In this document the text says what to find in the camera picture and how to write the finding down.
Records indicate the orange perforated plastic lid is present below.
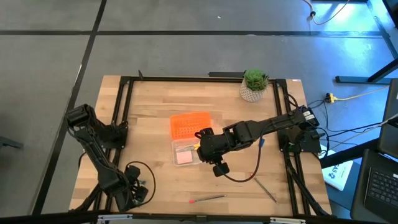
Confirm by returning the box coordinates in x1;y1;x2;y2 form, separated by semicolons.
169;111;213;141

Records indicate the black diagonal desk beam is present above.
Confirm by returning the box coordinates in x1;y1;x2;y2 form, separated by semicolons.
319;138;381;169

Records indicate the grey pencil with red tip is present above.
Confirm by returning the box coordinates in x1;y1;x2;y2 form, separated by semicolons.
249;173;279;205

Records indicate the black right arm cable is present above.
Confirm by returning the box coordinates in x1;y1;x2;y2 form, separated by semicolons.
221;124;266;183

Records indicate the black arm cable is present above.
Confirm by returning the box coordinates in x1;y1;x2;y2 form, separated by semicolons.
124;161;157;207
221;124;266;183

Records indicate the grey power cable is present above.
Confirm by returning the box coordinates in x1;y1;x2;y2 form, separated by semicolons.
329;113;398;143

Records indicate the green succulent in white pot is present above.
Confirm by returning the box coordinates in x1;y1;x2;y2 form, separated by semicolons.
239;68;270;103

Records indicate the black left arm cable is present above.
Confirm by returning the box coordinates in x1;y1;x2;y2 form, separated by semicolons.
124;161;157;207

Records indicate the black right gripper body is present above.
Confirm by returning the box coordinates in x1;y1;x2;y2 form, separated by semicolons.
196;127;233;177

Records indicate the silver frame bracket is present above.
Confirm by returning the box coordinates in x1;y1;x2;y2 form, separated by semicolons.
269;217;307;224
97;213;134;223

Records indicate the black aluminium table frame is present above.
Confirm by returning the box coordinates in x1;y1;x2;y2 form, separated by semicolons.
70;70;332;218

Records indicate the clear plastic pencil box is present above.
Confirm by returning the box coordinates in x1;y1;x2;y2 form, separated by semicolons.
170;138;205;167

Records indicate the grey chair leg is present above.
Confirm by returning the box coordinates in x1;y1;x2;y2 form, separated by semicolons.
0;136;24;150

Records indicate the white floor cable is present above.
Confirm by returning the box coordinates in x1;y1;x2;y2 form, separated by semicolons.
303;0;351;26

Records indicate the black laptop keyboard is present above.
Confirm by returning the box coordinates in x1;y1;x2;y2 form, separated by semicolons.
350;148;398;223

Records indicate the dark pencil with pink eraser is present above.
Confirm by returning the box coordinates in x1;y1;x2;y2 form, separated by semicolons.
188;194;228;204

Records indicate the yellow extension cord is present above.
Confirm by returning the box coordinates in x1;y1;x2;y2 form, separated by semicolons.
325;85;390;104

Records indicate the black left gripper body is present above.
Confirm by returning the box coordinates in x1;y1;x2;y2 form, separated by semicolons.
123;179;150;210

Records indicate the dark laptop screen panel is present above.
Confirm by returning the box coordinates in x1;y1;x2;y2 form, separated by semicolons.
377;77;398;151

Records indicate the black power cable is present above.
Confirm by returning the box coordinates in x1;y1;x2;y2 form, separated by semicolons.
323;123;383;138

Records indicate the white booklet with blue print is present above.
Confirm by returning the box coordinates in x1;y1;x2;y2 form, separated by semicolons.
321;148;354;192

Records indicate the pink sticky notes pad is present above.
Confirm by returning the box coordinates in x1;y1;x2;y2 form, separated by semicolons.
175;150;194;165

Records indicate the black desk leg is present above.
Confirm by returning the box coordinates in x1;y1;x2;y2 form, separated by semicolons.
335;57;398;85

